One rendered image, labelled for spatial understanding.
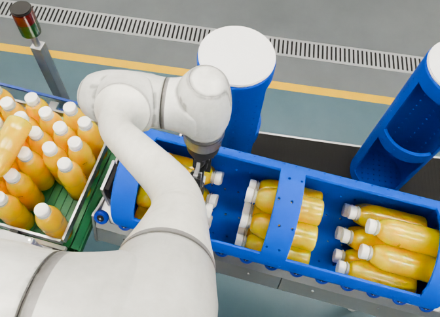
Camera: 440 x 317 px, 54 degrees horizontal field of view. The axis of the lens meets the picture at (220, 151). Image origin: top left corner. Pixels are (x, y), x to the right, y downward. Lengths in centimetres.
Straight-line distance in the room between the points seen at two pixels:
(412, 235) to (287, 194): 34
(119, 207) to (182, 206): 69
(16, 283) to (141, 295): 9
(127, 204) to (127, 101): 42
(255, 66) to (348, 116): 136
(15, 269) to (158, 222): 14
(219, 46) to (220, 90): 83
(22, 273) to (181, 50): 267
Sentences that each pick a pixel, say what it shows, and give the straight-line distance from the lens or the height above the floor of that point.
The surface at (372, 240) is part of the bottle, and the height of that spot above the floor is 110.
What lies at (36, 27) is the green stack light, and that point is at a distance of 151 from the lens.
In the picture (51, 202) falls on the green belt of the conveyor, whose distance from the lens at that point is 149.
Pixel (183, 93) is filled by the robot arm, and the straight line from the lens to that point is 78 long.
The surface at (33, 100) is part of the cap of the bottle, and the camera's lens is 144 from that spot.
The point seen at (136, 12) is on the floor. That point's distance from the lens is 322.
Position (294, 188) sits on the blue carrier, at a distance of 110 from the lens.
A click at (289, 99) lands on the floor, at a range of 278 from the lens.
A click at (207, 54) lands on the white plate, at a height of 104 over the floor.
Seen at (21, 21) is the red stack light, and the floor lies 124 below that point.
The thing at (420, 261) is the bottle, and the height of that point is 115.
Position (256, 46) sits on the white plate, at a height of 104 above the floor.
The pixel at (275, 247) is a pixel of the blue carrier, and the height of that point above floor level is 117.
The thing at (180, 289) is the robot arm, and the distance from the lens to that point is 35.
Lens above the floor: 222
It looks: 62 degrees down
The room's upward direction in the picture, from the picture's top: 6 degrees clockwise
